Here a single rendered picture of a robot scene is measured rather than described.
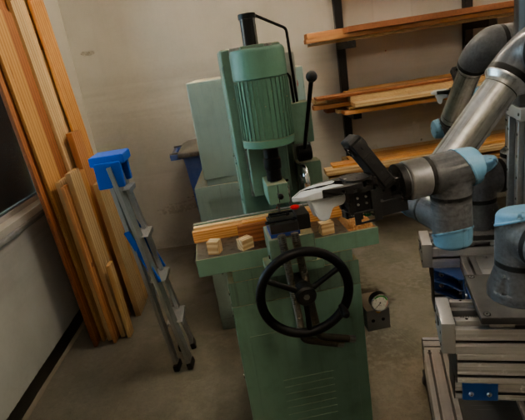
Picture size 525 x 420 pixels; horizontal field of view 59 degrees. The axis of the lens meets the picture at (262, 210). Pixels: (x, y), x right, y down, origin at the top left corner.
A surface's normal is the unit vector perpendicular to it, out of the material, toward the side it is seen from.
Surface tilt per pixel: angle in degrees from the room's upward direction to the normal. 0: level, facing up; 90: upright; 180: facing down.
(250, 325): 90
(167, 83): 90
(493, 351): 90
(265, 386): 90
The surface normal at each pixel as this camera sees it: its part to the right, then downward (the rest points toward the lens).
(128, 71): 0.04, 0.31
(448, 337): -0.22, 0.33
